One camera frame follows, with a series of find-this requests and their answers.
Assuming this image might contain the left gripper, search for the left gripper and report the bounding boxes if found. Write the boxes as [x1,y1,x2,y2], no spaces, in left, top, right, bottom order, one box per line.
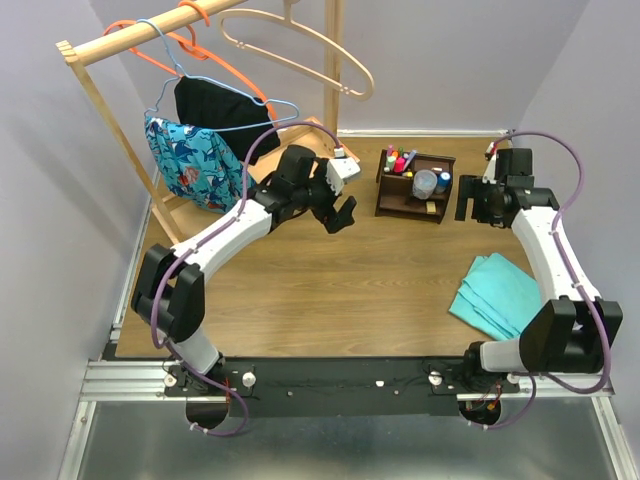
[293,159,357,234]

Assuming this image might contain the clear paperclip jar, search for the clear paperclip jar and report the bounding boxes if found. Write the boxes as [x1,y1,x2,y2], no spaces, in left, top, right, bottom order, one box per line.
[412,169,438,200]

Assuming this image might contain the brown wooden desk organizer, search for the brown wooden desk organizer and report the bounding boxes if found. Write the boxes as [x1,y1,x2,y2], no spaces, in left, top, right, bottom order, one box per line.
[374,150,456,224]

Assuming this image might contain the purple cap white marker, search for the purple cap white marker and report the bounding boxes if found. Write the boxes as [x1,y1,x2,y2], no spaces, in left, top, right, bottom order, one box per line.
[402,149,417,172]

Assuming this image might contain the pink black highlighter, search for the pink black highlighter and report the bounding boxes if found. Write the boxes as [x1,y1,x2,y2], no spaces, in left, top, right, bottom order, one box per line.
[393,157,406,174]

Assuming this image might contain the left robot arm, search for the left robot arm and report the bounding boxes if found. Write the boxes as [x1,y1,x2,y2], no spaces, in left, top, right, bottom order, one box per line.
[131,145,361,395]

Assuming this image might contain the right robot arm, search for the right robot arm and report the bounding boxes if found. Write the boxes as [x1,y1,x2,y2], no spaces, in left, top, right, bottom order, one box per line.
[455,143,623,394]

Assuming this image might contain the teal folded cloth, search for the teal folded cloth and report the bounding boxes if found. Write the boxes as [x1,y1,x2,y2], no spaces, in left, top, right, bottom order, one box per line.
[449,253,542,341]

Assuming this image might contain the black garment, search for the black garment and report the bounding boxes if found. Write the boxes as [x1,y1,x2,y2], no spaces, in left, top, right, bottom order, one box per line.
[174,77,272,161]

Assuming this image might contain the blue patterned shorts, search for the blue patterned shorts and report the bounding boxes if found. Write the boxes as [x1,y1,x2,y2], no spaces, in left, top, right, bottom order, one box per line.
[144,115,256,213]

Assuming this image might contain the wooden clothes hanger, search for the wooden clothes hanger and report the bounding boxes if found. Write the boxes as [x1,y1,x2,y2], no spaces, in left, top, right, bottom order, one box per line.
[217,1,375,102]

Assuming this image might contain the orange plastic hanger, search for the orange plastic hanger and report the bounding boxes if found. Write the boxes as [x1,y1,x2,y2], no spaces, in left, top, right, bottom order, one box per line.
[103,0,278,121]

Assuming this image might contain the wooden clothes rack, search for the wooden clothes rack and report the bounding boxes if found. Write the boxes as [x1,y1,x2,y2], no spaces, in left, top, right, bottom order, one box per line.
[55,0,362,246]

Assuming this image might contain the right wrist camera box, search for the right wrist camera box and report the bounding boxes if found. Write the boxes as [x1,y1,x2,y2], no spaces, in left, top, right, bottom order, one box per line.
[482,143,510,184]

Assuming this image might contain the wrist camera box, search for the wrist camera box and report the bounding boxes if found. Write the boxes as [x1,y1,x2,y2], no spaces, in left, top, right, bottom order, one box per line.
[482,143,510,184]
[326,157,361,196]

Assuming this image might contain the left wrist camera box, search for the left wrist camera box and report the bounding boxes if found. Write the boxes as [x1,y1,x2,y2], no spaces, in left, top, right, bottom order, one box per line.
[326,157,361,196]

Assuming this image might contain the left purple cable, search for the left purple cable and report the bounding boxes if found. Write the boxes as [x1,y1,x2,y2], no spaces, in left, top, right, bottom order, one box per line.
[149,121,346,437]

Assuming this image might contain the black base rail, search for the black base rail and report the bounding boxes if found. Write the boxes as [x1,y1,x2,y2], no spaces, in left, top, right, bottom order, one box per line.
[164,354,521,419]

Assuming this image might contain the light blue wire hanger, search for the light blue wire hanger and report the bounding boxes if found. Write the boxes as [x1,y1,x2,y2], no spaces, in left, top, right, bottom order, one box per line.
[159,33,300,133]

